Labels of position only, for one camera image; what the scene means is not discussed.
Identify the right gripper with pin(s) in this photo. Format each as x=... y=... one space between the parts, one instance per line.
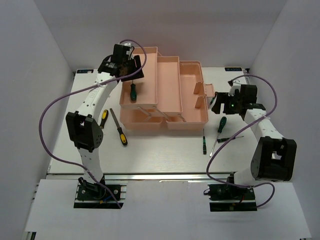
x=222 y=98

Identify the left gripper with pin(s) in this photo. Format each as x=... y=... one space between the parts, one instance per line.
x=138 y=75

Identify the short green screwdriver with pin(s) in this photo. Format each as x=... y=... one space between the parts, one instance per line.
x=133 y=92

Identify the long green screwdriver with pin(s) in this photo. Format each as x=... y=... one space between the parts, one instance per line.
x=221 y=126

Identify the pink plastic toolbox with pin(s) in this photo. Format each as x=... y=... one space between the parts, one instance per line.
x=172 y=94

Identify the small precision screwdriver angled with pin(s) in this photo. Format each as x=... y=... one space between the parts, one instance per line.
x=222 y=140

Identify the yellow black long screwdriver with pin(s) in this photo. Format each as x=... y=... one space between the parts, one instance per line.
x=104 y=118

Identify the yellow black handled file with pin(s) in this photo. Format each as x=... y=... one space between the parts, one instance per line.
x=122 y=136

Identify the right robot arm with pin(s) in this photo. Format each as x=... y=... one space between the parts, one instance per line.
x=274 y=156

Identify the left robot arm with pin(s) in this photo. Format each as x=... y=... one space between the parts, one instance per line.
x=83 y=124

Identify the right blue label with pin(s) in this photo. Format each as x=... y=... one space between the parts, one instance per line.
x=233 y=69

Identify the blue label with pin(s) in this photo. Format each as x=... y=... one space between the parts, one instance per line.
x=84 y=71
x=233 y=69

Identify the small precision screwdriver upright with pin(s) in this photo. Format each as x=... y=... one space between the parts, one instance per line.
x=204 y=146

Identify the left blue label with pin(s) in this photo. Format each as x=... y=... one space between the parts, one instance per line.
x=84 y=71

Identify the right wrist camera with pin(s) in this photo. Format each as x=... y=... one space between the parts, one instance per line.
x=234 y=85

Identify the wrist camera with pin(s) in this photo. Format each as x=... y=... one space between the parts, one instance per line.
x=129 y=48
x=234 y=85

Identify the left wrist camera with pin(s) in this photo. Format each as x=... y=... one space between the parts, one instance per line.
x=129 y=48

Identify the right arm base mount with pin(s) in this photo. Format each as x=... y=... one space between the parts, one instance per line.
x=226 y=198

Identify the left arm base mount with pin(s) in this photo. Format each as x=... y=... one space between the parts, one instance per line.
x=89 y=199

